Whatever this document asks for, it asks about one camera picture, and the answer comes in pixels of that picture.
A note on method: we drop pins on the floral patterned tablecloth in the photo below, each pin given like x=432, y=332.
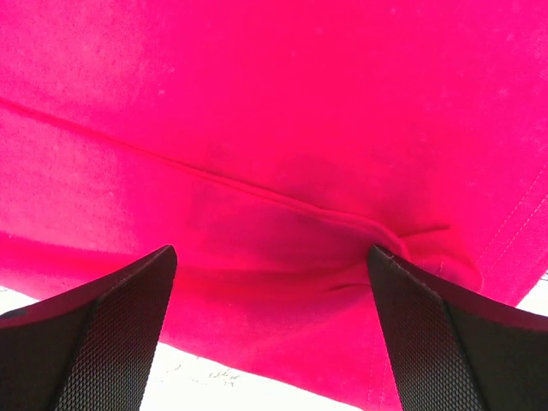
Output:
x=214, y=377

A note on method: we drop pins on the magenta t-shirt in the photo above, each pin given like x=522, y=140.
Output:
x=272, y=143

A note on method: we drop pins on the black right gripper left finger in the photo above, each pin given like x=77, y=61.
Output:
x=89, y=348

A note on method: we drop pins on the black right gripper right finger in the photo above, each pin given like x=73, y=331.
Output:
x=452, y=349

